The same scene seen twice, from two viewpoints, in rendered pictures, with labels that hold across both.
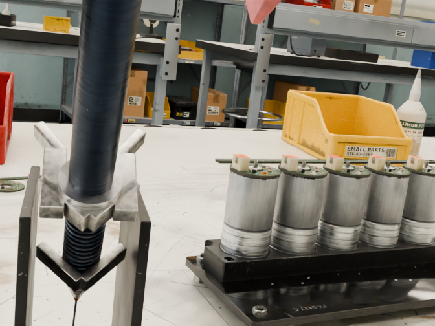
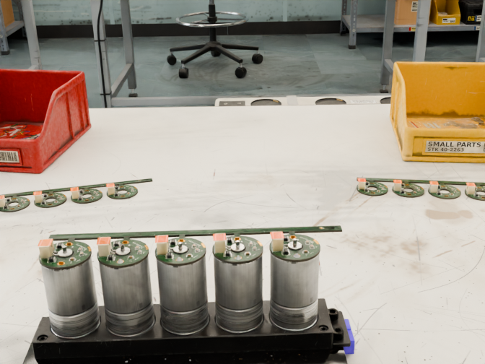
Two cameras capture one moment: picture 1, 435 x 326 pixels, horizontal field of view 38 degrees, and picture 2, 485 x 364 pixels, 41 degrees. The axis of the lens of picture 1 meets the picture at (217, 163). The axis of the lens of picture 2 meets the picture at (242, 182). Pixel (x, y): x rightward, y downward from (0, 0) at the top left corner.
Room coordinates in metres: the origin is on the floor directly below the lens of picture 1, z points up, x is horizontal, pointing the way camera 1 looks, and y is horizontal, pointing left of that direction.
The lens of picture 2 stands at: (0.09, -0.22, 0.97)
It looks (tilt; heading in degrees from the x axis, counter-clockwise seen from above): 25 degrees down; 26
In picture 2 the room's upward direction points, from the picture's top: 1 degrees counter-clockwise
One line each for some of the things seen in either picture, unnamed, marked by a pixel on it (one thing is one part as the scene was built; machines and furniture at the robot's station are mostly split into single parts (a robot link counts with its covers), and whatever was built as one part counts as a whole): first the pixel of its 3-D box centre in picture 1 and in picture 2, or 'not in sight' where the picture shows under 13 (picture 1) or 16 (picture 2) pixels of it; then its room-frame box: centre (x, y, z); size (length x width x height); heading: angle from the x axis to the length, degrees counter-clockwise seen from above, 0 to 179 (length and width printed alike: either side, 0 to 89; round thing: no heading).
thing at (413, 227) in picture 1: (417, 209); (294, 288); (0.35, -0.12, 0.79); 0.02 x 0.02 x 0.05
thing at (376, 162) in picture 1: (377, 162); (221, 243); (0.33, -0.09, 0.82); 0.01 x 0.01 x 0.01; 28
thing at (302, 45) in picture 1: (306, 45); not in sight; (3.15, -0.37, 0.80); 0.15 x 0.12 x 0.10; 45
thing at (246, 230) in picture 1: (248, 217); (71, 295); (0.30, -0.02, 0.79); 0.02 x 0.02 x 0.05
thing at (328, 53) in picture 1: (349, 55); not in sight; (3.29, -0.61, 0.77); 0.24 x 0.16 x 0.04; 115
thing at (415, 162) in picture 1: (416, 162); (278, 240); (0.35, -0.11, 0.82); 0.01 x 0.01 x 0.01; 28
